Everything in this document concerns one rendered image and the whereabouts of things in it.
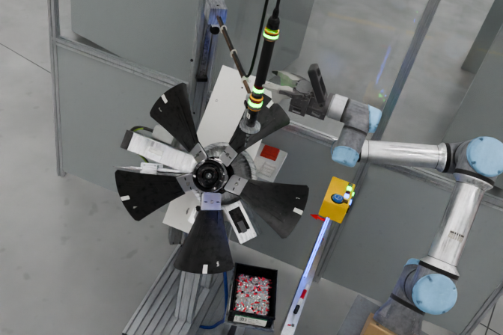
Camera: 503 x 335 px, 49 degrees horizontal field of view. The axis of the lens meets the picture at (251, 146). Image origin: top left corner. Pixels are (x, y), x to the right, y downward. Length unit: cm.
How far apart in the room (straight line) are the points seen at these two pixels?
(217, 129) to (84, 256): 132
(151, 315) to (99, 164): 99
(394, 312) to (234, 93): 104
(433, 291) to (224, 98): 111
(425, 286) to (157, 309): 165
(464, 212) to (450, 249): 11
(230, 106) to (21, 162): 189
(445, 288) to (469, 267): 135
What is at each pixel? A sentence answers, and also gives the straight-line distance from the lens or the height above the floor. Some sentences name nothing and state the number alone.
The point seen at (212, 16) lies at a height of 154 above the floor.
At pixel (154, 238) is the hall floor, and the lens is 335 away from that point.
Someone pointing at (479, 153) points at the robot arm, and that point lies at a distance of 171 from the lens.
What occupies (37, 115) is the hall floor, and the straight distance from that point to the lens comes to 417.
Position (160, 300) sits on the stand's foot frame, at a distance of 301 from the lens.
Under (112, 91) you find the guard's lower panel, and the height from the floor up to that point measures 80.
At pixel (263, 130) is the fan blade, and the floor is 138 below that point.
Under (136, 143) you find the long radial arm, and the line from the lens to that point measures 223.
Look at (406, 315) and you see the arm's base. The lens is 183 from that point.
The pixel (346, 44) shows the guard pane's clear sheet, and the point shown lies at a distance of 241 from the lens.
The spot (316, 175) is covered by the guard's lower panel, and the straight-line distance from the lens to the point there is 280.
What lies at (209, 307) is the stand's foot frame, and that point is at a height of 7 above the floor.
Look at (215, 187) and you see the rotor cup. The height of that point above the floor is 120.
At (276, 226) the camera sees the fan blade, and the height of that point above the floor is 116.
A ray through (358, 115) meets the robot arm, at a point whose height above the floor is 166.
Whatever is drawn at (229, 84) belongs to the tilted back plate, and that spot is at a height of 131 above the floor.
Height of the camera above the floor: 258
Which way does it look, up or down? 39 degrees down
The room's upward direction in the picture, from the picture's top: 13 degrees clockwise
